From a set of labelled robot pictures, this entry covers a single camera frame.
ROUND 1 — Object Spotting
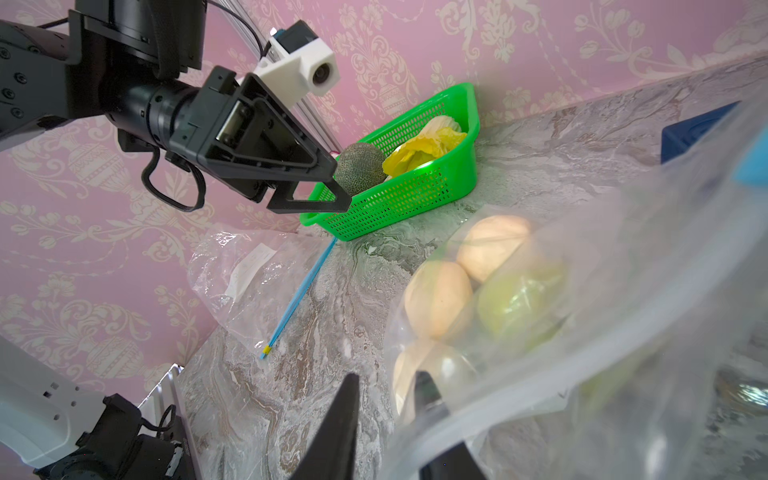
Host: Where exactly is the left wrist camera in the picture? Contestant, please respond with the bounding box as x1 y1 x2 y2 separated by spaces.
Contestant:
253 20 341 108

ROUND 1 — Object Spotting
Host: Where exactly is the dark green melon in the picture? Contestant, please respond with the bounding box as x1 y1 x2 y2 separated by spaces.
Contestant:
334 143 387 196

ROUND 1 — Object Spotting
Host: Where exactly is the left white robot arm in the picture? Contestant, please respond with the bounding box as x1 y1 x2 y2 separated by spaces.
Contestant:
1 1 351 479

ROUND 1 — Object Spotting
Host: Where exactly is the green basket with produce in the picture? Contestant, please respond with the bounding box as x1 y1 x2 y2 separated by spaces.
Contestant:
299 82 481 242

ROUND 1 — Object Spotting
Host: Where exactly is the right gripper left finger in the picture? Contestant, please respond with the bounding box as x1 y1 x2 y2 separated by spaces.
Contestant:
290 373 360 480

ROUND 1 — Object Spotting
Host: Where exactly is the clear zip-top bag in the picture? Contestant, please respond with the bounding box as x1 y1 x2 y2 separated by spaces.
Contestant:
378 92 767 479
187 225 336 358

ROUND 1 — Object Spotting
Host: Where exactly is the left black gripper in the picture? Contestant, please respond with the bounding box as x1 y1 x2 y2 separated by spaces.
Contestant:
169 66 352 214

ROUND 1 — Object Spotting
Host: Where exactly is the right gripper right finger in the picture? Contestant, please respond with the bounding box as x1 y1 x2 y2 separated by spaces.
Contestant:
413 370 486 479

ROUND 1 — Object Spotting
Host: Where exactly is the yellow-green lettuce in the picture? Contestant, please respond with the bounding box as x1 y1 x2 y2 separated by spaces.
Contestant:
382 115 467 178

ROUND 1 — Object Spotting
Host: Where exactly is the blue cube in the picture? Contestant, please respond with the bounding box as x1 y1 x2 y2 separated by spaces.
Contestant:
660 101 740 164

